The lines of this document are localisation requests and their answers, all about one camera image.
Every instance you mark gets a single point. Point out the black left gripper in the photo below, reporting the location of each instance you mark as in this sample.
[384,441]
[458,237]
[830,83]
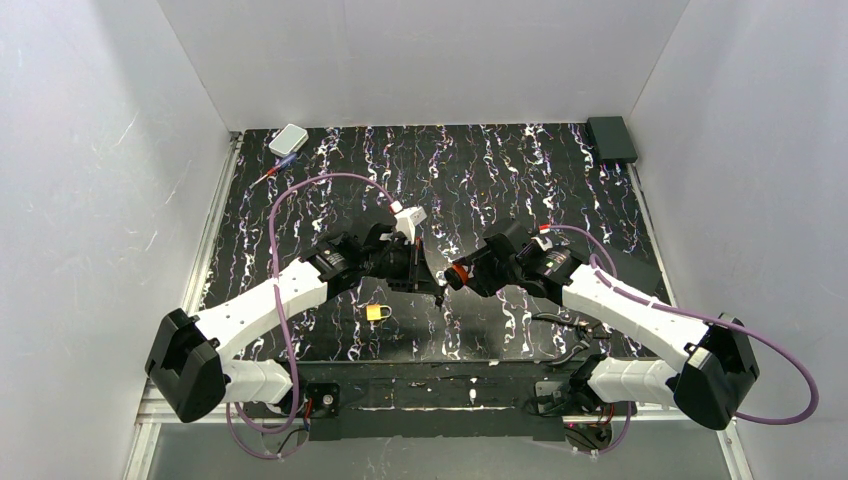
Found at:
[416,266]

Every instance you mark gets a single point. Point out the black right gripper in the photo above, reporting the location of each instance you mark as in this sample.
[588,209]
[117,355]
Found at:
[478,269]

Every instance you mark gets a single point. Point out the orange black Opel padlock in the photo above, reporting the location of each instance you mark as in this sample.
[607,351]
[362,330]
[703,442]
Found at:
[457,275]

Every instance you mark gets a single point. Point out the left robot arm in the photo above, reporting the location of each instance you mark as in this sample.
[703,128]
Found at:
[245,338]

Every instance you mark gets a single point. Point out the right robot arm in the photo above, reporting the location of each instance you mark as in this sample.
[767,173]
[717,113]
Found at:
[705,370]

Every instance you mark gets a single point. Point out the small brass padlock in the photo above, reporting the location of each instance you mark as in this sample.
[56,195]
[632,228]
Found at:
[377,312]

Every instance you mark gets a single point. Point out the black flat box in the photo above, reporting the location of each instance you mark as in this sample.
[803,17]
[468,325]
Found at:
[632,271]

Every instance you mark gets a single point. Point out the black corner box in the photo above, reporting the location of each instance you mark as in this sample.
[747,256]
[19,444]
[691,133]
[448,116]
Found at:
[612,140]

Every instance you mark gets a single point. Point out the red blue small screwdriver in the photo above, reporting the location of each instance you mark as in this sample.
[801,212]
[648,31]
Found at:
[281,164]

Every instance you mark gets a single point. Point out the white rectangular box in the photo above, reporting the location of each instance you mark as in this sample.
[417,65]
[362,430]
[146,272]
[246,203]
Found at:
[288,140]

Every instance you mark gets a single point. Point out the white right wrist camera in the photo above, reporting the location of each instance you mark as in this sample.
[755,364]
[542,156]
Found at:
[544,239]

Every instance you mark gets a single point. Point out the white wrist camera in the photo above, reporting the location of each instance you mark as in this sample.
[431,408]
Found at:
[544,239]
[407,219]

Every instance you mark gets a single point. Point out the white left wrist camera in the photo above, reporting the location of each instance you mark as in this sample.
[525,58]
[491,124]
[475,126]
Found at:
[407,219]

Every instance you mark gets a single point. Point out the black handle pliers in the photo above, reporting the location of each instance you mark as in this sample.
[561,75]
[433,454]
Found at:
[585,334]

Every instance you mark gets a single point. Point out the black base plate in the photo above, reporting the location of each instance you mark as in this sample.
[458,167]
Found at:
[513,398]

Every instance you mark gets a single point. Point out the aluminium frame rail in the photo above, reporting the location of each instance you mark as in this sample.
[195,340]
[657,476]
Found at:
[465,177]

